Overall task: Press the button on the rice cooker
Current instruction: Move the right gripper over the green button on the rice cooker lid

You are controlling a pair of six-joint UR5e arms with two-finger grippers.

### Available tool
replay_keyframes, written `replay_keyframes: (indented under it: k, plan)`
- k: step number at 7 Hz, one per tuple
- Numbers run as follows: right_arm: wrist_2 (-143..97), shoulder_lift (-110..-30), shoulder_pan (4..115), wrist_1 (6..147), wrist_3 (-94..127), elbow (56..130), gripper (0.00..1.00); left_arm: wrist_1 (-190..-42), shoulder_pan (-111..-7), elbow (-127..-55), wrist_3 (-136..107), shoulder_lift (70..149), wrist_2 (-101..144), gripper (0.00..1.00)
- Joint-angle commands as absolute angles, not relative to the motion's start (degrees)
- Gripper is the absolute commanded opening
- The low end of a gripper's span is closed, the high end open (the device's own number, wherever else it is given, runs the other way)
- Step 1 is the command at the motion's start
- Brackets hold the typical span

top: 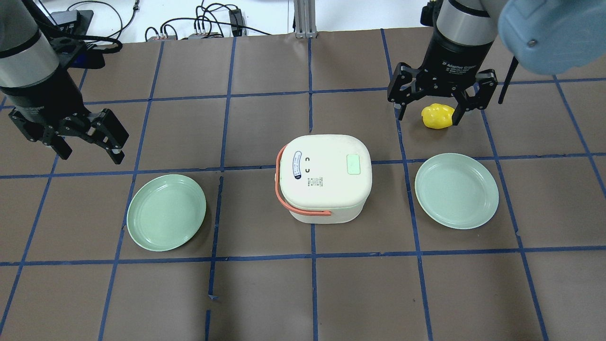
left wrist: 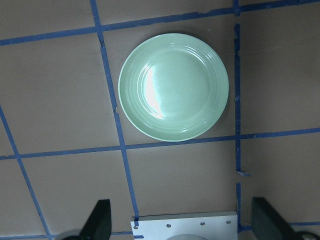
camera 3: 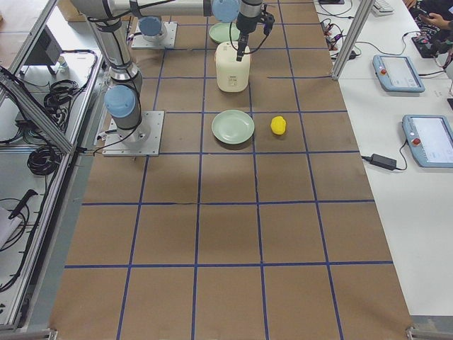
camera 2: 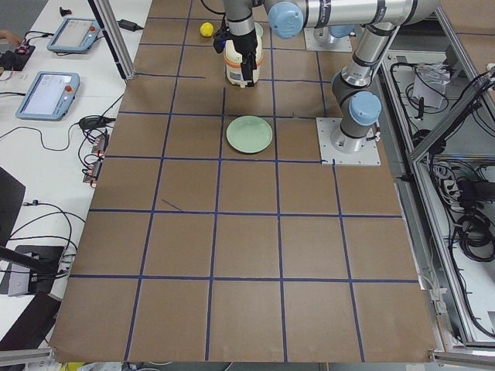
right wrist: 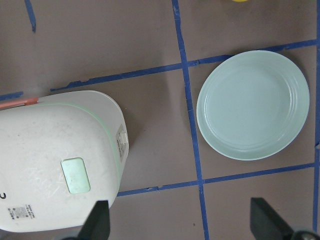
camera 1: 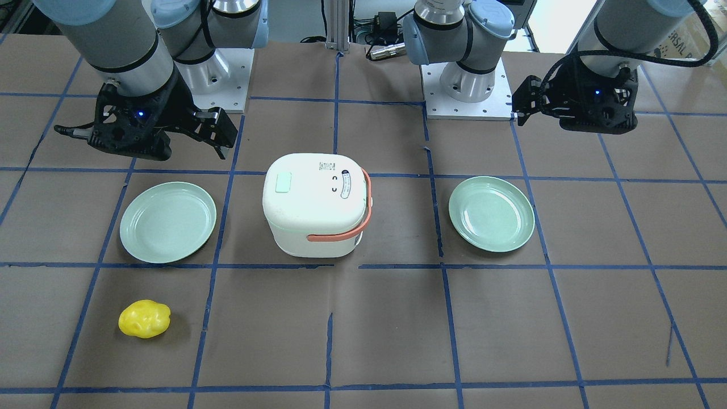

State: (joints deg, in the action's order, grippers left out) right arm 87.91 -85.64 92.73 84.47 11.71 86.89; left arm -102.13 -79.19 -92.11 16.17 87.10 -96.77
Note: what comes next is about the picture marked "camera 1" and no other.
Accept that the black corrugated cable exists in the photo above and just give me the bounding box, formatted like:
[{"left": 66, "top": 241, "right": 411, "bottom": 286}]
[{"left": 542, "top": 0, "right": 720, "bottom": 91}]

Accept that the black power adapter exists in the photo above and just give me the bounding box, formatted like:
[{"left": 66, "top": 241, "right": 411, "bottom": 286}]
[{"left": 374, "top": 11, "right": 398, "bottom": 36}]

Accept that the white rice cooker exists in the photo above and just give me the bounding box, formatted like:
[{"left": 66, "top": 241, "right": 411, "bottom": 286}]
[{"left": 262, "top": 153, "right": 367, "bottom": 258}]

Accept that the cardboard box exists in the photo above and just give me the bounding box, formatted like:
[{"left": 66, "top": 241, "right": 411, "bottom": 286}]
[{"left": 653, "top": 1, "right": 726, "bottom": 64}]

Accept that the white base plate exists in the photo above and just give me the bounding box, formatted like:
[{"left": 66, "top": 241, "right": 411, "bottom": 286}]
[
  {"left": 420, "top": 58, "right": 512, "bottom": 121},
  {"left": 175, "top": 48, "right": 255, "bottom": 114}
]

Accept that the orange rice cooker handle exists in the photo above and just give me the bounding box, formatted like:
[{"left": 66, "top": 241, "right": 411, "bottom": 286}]
[{"left": 307, "top": 168, "right": 373, "bottom": 243}]

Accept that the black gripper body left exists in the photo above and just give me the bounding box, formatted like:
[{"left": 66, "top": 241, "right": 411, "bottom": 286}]
[{"left": 544, "top": 59, "right": 638, "bottom": 135}]

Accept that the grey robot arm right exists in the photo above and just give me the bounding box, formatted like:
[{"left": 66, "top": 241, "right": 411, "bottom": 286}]
[{"left": 34, "top": 1, "right": 269, "bottom": 161}]

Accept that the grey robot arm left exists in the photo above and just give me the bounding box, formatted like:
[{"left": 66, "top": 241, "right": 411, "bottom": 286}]
[{"left": 403, "top": 1, "right": 702, "bottom": 135}]

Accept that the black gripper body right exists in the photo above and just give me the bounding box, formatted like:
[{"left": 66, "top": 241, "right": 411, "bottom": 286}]
[{"left": 54, "top": 72, "right": 197, "bottom": 161}]

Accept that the green plate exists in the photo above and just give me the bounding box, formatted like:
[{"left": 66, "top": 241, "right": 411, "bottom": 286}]
[
  {"left": 448, "top": 176, "right": 535, "bottom": 253},
  {"left": 119, "top": 181, "right": 216, "bottom": 264}
]

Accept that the aluminium frame post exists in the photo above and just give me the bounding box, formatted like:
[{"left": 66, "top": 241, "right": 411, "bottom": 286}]
[{"left": 324, "top": 0, "right": 352, "bottom": 55}]

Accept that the yellow toy potato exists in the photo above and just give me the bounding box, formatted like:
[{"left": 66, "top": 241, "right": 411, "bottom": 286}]
[{"left": 118, "top": 299, "right": 171, "bottom": 339}]

